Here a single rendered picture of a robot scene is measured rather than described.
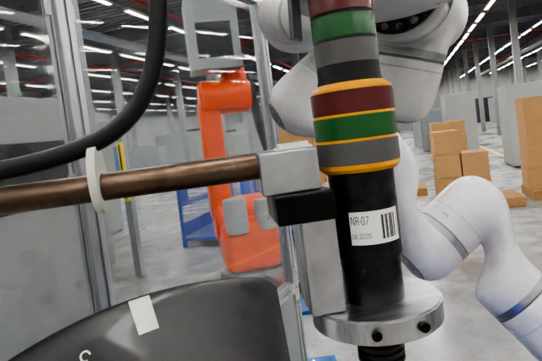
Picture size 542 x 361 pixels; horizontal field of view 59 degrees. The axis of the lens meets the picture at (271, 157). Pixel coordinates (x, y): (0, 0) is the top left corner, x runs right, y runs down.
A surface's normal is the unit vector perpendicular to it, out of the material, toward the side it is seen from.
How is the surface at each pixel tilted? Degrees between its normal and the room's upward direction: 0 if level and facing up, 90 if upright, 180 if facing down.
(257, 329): 36
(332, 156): 90
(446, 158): 90
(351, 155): 90
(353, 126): 90
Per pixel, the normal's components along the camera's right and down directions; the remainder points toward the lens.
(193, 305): 0.13, -0.78
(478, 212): -0.10, -0.18
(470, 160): -0.27, 0.08
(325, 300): 0.13, 0.04
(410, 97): 0.06, 0.32
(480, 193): -0.16, -0.54
